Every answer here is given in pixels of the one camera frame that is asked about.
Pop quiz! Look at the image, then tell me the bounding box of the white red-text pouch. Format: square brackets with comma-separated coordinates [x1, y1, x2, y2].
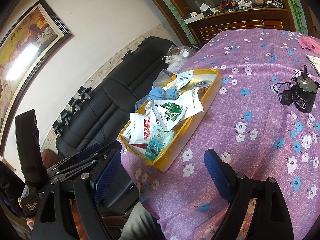
[129, 113, 153, 145]

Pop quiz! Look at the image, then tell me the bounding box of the blue knitted sock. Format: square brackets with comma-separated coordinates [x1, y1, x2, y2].
[149, 87, 179, 100]

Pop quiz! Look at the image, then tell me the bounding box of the black leather sofa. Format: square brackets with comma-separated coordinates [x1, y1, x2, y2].
[55, 36, 173, 159]

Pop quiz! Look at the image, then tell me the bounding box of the purple floral tablecloth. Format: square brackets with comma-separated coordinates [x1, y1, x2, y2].
[121, 29, 319, 239]

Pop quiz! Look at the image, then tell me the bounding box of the teal cartoon packet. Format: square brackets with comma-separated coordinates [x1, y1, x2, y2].
[145, 125, 175, 161]

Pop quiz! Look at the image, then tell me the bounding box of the yellow taped foam tray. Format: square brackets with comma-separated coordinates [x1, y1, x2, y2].
[118, 68, 222, 172]

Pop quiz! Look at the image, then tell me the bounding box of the green white snack pouch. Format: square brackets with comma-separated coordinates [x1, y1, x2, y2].
[151, 100, 187, 132]

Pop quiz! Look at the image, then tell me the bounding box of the white label sheet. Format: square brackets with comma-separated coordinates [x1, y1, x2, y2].
[175, 69, 194, 90]

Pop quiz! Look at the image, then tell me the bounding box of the clear plastic bag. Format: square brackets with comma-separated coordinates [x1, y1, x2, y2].
[153, 44, 199, 87]

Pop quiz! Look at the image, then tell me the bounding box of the framed painting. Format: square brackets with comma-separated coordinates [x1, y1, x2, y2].
[1, 0, 72, 152]

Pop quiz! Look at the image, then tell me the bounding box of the white paper manual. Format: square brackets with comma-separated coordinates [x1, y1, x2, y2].
[306, 54, 320, 76]

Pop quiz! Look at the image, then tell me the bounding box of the pink cloth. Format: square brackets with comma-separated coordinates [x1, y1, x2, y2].
[298, 36, 320, 55]

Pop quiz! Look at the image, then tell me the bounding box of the wooden cabinet with clutter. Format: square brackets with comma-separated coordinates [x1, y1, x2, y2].
[152, 0, 315, 44]

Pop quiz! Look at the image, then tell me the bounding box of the electric motor with cable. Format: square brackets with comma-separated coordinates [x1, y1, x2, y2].
[271, 65, 319, 113]

